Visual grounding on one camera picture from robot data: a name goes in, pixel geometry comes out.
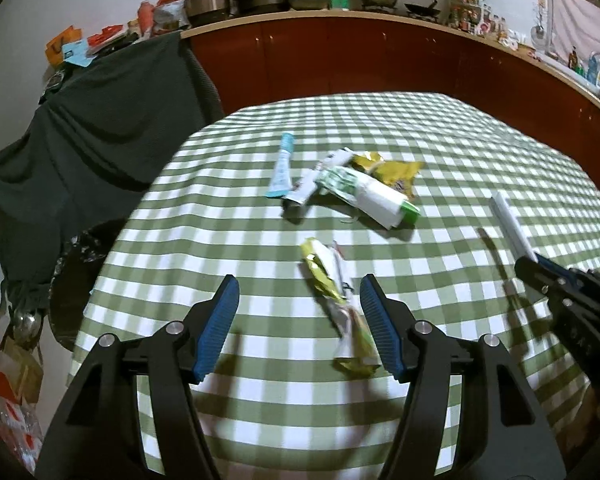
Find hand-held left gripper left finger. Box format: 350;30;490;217
35;274;242;480

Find teal box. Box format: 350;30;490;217
62;42;95;68

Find brown lower cabinets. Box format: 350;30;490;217
187;14;600;181

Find beige kitchen countertop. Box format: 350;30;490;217
180;9;600;126

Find orange paper bag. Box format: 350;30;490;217
45;26;83;67

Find printed snack bag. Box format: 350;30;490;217
154;0;188;31

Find rack of spice bottles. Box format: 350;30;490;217
447;0;511;38

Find dark green blanket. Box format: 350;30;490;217
0;30;226;301

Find yellow dish soap bottle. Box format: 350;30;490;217
587;52;600;97

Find orange red packaging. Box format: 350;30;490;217
0;342;43;461

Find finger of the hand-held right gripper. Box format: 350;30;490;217
514;256;556;295
534;252;588;287

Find steel ladle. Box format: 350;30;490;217
10;305;43;356

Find black frying pan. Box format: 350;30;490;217
405;0;443;18

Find teal toothpaste tube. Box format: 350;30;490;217
266;132;296;198

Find green yellow stick packet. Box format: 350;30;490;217
330;300;381;376

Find black trash bag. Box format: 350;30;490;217
47;220;126;356

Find white green-print packet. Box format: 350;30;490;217
316;164;422;230

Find yellow foil wrapper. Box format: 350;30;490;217
300;237;353;306

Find white tube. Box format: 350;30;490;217
282;152;353;206

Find green checked tablecloth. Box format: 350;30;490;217
67;91;600;480

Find yellow snack wrapper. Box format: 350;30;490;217
349;151;423;200

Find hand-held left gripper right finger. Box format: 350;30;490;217
358;274;567;480

